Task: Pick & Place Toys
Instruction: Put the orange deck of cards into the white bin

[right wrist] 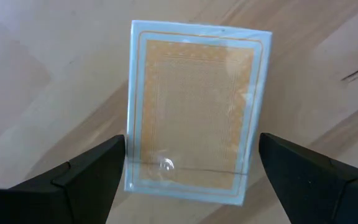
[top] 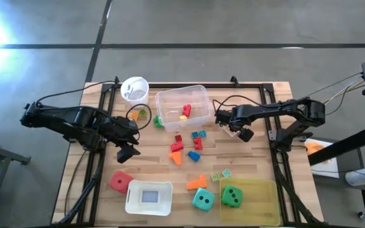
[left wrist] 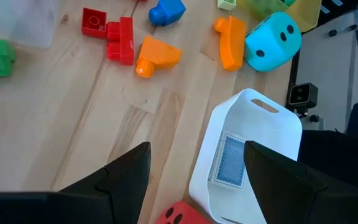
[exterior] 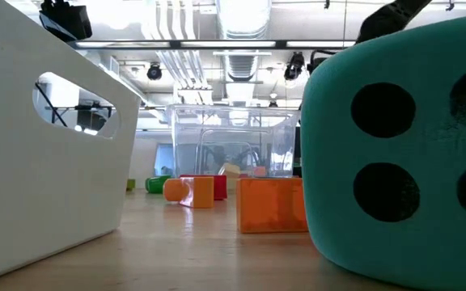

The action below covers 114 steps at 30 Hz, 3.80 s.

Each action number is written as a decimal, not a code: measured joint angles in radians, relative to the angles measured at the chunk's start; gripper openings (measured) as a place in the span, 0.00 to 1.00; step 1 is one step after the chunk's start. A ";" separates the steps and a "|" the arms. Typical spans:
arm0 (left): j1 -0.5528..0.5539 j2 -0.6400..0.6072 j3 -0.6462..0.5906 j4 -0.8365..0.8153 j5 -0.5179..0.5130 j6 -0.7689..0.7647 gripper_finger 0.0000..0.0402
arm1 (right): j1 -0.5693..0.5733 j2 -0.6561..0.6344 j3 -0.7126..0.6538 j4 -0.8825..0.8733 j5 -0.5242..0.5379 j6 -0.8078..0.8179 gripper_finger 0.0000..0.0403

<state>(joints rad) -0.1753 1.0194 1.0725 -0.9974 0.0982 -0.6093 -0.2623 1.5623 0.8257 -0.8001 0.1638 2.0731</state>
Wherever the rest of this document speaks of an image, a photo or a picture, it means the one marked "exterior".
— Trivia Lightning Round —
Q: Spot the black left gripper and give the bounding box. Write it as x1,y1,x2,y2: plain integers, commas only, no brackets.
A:
38,0,93,43

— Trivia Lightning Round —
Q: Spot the teal foam die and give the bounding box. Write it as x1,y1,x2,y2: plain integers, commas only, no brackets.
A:
300,14,466,291

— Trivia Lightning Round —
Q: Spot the white plastic bin with handle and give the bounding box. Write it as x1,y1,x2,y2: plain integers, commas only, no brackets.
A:
0,0,142,286

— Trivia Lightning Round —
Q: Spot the clear plastic bin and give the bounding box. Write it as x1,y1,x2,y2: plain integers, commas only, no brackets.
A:
166,103,302,179

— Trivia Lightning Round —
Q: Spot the pale yellow plastic block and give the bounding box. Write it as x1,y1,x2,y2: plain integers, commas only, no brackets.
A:
218,162,242,179

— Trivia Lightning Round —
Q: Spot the black tripod leg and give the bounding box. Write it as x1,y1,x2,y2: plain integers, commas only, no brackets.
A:
34,82,68,127

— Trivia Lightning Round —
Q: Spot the black round spotlight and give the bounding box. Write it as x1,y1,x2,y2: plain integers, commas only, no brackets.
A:
146,62,163,81

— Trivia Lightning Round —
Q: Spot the black background equipment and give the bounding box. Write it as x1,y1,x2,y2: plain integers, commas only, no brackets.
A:
74,103,111,131

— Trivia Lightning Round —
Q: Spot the white plastic bucket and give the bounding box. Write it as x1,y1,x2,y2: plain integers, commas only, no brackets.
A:
129,138,157,189

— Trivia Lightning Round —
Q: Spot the black background cabinet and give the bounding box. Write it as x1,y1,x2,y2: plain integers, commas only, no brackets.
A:
293,124,302,178

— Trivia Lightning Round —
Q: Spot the yellow-orange block with stud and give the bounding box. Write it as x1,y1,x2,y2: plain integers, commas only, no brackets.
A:
163,176,215,209

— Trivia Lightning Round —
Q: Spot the large orange plastic block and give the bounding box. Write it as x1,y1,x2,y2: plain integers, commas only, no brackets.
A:
235,177,309,234

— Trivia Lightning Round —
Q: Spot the large red plastic block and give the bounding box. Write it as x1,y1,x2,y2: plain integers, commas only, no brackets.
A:
179,174,228,201

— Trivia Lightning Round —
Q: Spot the black frame-mounted camera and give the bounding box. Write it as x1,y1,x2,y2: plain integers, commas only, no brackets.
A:
283,51,306,81

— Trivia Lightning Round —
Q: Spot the black frame crossbar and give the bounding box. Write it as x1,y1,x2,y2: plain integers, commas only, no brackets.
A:
73,39,358,50

